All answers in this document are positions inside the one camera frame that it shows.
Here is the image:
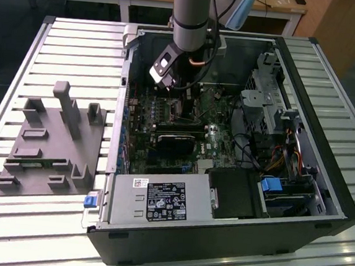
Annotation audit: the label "black RAM slot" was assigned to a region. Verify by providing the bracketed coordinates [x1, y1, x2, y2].
[155, 120, 206, 133]
[156, 126, 205, 139]

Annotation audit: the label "wooden cabinet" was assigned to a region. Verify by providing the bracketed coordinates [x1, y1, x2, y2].
[290, 0, 355, 79]

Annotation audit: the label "metal drive cage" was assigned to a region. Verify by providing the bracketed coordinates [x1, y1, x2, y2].
[236, 50, 306, 140]

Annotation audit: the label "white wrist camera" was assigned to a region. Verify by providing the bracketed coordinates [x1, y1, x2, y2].
[146, 42, 182, 92]

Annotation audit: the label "blue disk carrier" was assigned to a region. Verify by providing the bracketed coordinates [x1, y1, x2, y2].
[259, 174, 285, 195]

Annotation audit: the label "CPU socket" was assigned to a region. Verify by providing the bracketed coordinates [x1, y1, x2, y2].
[165, 98, 184, 123]

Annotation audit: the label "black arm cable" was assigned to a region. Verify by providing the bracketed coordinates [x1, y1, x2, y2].
[171, 0, 236, 96]

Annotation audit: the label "silver chipset heatsink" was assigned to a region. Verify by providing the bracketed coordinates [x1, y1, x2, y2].
[196, 158, 211, 175]

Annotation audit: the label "green RAM stick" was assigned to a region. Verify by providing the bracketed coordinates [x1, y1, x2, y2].
[19, 160, 44, 171]

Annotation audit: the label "graphics card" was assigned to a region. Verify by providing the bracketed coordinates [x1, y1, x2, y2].
[154, 130, 196, 161]

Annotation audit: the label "metal socket cover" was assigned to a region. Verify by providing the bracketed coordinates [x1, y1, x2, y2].
[194, 89, 216, 120]

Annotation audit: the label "black bay shroud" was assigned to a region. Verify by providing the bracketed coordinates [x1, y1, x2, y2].
[203, 165, 270, 224]

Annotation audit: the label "green motherboard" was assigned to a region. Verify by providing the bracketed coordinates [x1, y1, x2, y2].
[119, 78, 247, 184]

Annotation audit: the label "black wire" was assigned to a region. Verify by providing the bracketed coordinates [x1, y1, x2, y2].
[229, 133, 265, 172]

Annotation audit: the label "grey parts rack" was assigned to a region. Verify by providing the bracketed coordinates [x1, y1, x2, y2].
[0, 76, 111, 206]

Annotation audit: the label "black PC case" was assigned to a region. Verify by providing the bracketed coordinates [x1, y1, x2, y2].
[77, 19, 355, 266]

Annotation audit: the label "disk bay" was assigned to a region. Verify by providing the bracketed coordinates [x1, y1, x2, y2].
[254, 177, 331, 224]

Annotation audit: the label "grey power supply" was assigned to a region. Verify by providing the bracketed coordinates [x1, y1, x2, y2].
[107, 164, 221, 232]

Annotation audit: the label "yellow orange wire bundle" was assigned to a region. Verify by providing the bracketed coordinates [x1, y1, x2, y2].
[266, 125, 309, 182]

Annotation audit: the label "blue case latch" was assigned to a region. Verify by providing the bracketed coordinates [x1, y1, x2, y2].
[83, 195, 98, 209]

